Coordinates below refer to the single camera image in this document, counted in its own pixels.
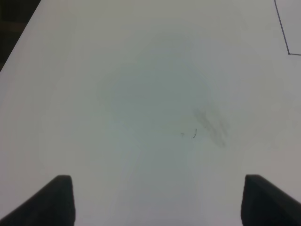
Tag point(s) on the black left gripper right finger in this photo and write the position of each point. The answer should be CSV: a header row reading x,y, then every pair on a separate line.
x,y
264,204

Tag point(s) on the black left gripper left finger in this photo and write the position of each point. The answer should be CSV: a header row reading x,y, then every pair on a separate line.
x,y
52,205

